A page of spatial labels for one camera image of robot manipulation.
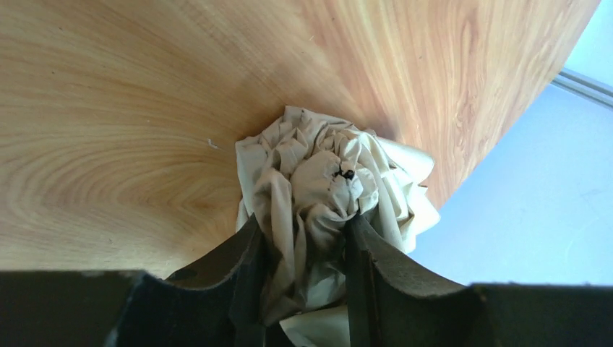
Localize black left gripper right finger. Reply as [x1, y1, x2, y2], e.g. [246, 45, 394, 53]
[343, 216, 484, 346]

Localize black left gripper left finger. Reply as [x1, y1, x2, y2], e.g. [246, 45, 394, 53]
[104, 216, 268, 346]

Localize beige umbrella with black shaft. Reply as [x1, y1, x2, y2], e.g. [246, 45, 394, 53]
[235, 106, 440, 346]

